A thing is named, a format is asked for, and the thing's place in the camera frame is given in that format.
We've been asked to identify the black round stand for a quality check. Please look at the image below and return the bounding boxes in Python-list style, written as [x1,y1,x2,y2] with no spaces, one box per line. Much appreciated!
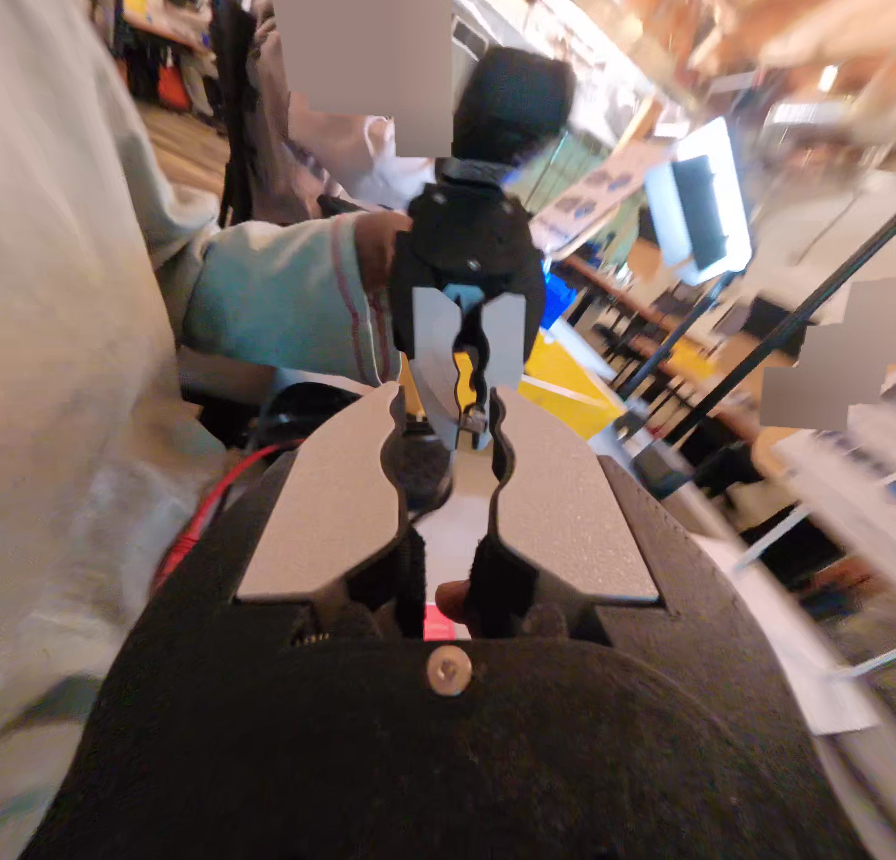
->
[630,214,896,486]

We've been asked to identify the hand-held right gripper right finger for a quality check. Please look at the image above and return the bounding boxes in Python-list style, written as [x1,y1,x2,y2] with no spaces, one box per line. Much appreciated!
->
[488,386,662,607]

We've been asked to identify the person's left forearm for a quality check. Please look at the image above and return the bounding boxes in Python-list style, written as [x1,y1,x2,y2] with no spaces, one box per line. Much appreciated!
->
[183,214,403,388]

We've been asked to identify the red ethernet cable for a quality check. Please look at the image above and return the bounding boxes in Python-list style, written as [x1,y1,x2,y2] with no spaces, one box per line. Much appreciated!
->
[150,440,309,595]

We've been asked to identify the black round object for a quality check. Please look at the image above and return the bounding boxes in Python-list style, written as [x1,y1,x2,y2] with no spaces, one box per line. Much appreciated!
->
[392,433,456,514]

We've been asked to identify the black light stand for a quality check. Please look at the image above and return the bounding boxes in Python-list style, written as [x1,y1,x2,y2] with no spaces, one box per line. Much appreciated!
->
[612,268,736,441]

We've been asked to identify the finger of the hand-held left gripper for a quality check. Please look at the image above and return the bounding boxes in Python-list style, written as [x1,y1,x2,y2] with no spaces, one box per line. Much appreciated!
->
[468,293,527,451]
[412,286,471,452]

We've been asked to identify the person's grey hoodie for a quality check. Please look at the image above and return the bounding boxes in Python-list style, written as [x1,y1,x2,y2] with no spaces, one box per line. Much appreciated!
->
[248,0,438,227]

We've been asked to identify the black tripod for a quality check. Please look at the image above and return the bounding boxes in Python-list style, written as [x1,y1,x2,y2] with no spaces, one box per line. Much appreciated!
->
[209,0,259,229]

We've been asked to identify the long wooden table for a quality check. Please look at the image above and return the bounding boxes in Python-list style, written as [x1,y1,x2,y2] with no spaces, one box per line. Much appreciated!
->
[560,254,799,455]

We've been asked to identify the person's left hand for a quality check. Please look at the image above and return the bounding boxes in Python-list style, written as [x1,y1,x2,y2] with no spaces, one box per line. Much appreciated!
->
[353,210,415,294]

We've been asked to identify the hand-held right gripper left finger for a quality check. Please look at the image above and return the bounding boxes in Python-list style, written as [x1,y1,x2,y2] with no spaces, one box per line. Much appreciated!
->
[237,382,413,605]

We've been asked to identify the blue bin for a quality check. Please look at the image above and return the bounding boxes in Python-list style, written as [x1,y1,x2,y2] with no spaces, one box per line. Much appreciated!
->
[542,261,578,329]

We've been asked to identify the led light panel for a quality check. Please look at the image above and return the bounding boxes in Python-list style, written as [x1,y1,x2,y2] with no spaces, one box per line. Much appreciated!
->
[644,116,753,287]

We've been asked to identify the person's right hand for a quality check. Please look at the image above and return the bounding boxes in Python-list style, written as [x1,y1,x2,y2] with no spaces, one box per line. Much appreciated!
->
[434,580,473,624]

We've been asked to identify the pale cloth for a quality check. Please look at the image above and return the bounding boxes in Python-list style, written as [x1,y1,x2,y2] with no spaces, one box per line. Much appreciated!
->
[0,0,232,756]

